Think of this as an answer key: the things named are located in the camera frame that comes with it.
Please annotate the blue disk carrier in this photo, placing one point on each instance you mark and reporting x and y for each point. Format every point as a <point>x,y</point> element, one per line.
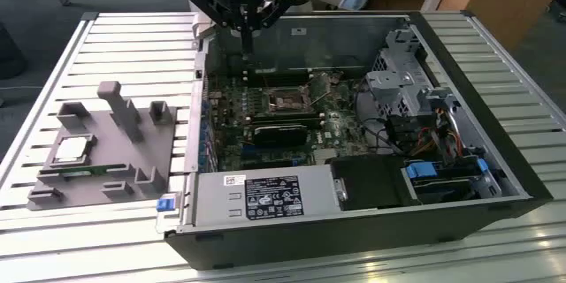
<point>419,170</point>

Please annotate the CPU socket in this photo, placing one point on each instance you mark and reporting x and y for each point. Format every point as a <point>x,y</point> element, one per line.
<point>287,99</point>

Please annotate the silver CPU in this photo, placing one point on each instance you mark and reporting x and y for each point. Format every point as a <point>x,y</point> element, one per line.
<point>72,148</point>

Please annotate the black graphics card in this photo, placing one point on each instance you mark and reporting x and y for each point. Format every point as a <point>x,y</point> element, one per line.
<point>278,135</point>

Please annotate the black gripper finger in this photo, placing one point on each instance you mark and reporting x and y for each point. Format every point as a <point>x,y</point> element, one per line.
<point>207,1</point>
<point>278,11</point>

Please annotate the green RAM stick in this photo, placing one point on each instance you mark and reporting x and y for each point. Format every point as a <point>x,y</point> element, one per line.
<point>102,167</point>

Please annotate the black PC case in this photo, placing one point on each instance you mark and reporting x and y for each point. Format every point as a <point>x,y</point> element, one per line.
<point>310,246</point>

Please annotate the grey parts rack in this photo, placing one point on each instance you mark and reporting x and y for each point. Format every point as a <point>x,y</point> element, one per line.
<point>106,150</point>

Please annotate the metal drive cage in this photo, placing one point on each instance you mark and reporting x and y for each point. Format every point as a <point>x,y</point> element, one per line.
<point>399,79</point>

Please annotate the black plastic shroud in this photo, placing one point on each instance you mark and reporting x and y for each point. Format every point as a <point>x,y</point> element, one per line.
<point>371,180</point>

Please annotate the silver power supply unit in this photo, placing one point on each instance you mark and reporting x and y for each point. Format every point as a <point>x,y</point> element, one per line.
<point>213,203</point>

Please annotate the green motherboard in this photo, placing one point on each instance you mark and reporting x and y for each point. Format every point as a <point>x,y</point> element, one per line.
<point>341,130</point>

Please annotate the metal locking lever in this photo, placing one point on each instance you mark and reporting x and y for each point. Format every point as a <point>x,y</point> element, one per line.
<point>265,77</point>

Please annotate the blue plastic latch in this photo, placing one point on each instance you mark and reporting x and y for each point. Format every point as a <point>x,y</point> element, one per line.
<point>166,205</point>

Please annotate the silver chipset heatsink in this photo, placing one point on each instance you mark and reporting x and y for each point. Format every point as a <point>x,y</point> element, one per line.
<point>323,155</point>

